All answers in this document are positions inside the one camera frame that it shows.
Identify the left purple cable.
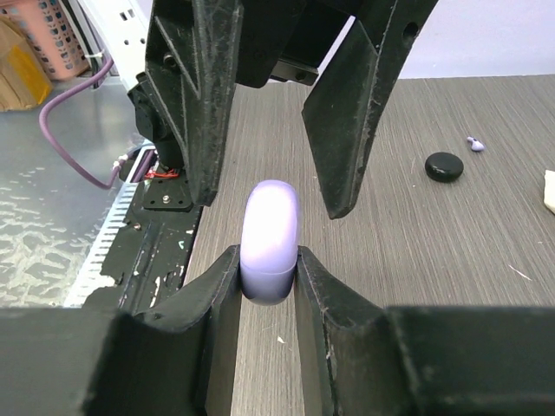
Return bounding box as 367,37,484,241
38,55,131,192

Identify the white cable duct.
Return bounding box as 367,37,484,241
64,181,144,309

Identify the pink plastic basket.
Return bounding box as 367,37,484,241
15,0,89,81

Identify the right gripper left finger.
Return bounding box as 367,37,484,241
1,246,242,415

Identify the cardboard box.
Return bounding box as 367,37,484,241
1,17,52,113

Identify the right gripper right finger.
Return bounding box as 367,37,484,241
294,247,554,415

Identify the purple earbud charging case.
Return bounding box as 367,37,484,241
239,180,301,306

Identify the black earbud charging case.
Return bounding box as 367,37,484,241
424,152,464,183

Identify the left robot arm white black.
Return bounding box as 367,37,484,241
87,1,435,219

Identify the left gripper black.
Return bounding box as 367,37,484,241
146,0,436,219

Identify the cream cloth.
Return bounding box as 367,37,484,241
543,170,555,213

